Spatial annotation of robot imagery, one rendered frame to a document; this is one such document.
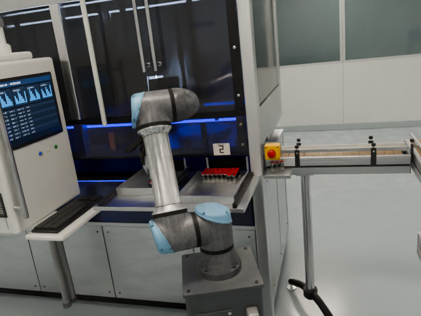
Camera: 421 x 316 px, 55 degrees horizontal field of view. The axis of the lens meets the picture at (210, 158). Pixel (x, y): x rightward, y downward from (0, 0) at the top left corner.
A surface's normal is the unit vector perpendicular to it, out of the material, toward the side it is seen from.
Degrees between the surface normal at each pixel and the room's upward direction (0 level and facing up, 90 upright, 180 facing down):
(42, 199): 90
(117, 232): 90
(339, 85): 90
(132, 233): 90
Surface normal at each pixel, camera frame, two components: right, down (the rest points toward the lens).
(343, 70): -0.27, 0.29
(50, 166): 0.96, -0.02
